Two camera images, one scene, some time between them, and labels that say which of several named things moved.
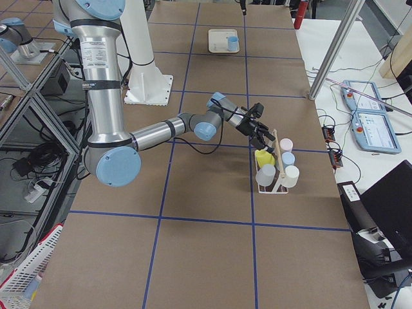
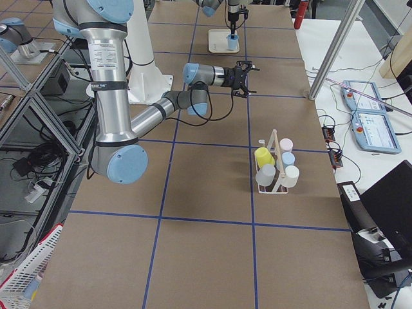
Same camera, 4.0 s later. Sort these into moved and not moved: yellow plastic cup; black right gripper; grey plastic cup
Moved: black right gripper
Not moved: yellow plastic cup; grey plastic cup
